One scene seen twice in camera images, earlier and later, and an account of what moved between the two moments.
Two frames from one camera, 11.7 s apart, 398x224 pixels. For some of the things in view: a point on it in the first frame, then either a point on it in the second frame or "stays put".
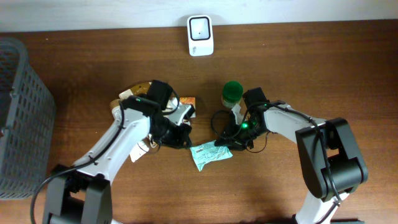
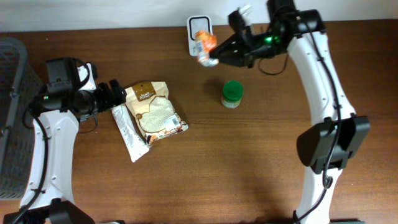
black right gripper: x=234 y=142 to x=245 y=48
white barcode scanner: x=199 y=33 stays put
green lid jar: x=232 y=93 stays put
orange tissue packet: x=189 y=100 to x=206 y=41
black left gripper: x=181 y=137 to x=109 y=96
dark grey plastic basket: x=27 y=121 stays put
